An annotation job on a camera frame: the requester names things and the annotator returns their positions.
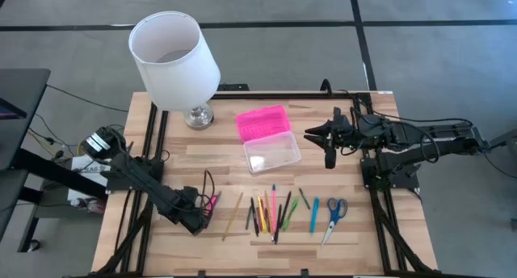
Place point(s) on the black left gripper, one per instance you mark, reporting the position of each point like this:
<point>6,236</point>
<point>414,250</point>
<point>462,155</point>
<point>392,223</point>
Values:
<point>190,201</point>

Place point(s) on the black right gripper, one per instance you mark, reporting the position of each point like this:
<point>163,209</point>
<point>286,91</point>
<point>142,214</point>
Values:
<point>345,134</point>

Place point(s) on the pink pen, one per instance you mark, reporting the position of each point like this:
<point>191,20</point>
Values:
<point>212,202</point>

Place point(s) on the yellow pencil green end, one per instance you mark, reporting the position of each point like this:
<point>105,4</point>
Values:
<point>233,215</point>

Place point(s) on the black marker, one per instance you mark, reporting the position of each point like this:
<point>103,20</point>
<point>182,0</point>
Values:
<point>254,217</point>
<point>278,225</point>
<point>286,208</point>

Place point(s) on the yellow highlighter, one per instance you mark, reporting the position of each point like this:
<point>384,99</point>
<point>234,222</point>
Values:
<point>261,215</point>

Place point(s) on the clear pencil box pink lid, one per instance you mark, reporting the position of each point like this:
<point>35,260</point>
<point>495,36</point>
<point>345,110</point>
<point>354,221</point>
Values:
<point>266,124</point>

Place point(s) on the orange pencil pink eraser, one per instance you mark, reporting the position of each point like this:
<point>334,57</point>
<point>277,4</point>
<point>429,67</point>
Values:
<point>268,207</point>

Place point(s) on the pink pencil blue eraser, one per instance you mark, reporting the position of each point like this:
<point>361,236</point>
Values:
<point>274,205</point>

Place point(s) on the light green pen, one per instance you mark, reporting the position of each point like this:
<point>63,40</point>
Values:
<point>291,212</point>

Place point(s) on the teal blue pen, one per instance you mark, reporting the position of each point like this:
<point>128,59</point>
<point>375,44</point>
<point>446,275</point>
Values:
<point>314,215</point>

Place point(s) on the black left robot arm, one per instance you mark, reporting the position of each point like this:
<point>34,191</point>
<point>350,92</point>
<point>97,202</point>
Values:
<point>161,195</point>

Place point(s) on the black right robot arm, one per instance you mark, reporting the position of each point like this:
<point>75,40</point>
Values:
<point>424,142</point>

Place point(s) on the clear plastic pencil box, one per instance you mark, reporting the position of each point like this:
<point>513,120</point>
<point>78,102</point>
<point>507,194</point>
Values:
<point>282,95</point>

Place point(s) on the white cardboard box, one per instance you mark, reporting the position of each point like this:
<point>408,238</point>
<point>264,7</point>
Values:
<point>81,189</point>

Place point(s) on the white shade silver table lamp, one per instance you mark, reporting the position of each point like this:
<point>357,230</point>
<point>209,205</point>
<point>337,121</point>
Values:
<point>173,76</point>

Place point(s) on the gray stand leg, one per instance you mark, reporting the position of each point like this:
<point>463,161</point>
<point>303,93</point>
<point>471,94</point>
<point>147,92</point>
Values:
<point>505,140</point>

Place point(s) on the black side desk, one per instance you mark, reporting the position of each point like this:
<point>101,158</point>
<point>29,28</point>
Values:
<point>20,92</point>

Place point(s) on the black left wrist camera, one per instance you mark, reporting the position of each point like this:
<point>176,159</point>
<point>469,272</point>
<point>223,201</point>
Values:
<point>197,225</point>

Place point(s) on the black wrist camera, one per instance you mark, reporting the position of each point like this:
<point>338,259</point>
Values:
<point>330,157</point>
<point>197,225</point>

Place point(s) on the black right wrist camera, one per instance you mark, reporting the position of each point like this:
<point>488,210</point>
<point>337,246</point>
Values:
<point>330,157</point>

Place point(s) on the black table edge bracket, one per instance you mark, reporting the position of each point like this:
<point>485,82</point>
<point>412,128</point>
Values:
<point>305,273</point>
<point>200,273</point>

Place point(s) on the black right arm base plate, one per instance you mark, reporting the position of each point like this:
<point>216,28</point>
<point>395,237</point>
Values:
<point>400,181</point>

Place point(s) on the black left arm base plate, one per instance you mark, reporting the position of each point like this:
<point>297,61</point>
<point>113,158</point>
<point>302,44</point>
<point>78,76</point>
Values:
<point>117,185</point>

